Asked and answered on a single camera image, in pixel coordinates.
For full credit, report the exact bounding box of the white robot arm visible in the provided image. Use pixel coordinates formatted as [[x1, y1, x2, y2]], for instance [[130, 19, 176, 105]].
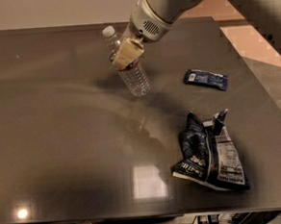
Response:
[[114, 0, 281, 68]]

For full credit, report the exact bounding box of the crumpled dark blue chip bag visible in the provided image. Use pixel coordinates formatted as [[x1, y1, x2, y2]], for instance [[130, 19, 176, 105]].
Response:
[[171, 109, 250, 191]]

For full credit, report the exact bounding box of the small blue snack bar wrapper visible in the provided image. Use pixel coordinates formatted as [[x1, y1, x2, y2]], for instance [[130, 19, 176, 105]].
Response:
[[184, 69, 229, 91]]

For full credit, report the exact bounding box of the white grey robot gripper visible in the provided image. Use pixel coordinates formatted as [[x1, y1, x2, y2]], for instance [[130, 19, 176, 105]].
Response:
[[112, 0, 172, 70]]

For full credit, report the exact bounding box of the clear plastic water bottle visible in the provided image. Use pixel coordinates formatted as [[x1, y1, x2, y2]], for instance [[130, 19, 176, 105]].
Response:
[[102, 25, 150, 97]]

